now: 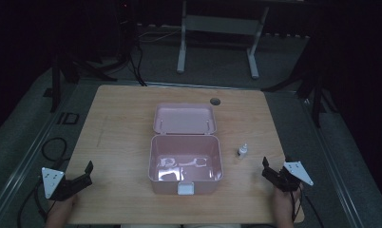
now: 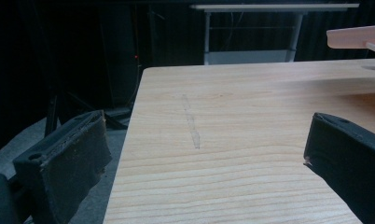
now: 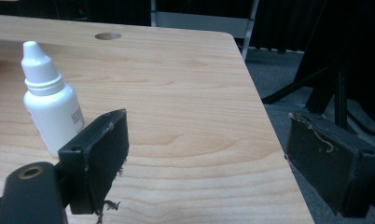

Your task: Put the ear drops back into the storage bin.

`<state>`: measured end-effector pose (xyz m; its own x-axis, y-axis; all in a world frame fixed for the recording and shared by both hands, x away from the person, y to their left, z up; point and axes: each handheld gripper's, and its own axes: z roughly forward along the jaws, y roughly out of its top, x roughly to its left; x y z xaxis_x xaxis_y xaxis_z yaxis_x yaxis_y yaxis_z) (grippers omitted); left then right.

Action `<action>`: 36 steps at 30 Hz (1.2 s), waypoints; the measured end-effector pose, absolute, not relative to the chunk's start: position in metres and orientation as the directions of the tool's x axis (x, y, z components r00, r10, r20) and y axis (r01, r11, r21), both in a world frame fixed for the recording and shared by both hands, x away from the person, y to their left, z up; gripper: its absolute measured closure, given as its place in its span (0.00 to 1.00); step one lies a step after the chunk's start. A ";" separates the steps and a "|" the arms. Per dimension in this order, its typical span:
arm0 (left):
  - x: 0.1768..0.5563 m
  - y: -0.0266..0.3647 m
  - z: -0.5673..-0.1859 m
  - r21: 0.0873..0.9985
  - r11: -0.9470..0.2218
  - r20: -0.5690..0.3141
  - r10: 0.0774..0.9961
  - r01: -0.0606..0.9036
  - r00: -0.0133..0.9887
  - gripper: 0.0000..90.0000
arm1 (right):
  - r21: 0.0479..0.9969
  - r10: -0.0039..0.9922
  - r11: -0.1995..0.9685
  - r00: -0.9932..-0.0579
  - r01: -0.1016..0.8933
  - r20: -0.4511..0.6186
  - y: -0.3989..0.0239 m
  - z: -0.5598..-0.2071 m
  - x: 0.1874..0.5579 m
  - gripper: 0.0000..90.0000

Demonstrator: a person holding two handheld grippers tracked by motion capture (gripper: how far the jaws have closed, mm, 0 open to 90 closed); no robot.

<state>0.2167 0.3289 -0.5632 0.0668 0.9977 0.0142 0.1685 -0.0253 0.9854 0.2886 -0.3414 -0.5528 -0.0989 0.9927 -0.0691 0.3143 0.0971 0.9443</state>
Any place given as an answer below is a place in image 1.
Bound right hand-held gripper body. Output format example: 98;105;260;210
274;156;315;193

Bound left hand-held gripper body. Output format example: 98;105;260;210
41;167;86;202

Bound small white dropper bottle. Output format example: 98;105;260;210
237;142;249;161

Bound pink plastic box with lid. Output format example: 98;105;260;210
148;103;224;196

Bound person's left hand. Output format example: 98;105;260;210
54;193;79;212

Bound person's right hand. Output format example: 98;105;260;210
273;188;303;210

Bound black tripod stand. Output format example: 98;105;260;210
260;41;339;128
43;53;118;114

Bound black equipment stand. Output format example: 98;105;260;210
116;0;140;65

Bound black looped floor cable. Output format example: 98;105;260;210
41;137;70;163

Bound metal floor rail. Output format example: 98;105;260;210
0;83;100;222
301;94;368;228

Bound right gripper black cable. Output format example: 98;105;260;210
290;185;325;228

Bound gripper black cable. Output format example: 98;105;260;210
290;185;325;228
17;180;55;228

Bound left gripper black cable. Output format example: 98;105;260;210
17;180;55;228

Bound white floor cable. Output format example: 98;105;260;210
137;28;182;44

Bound white metal stand frame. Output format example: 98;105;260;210
176;0;271;80

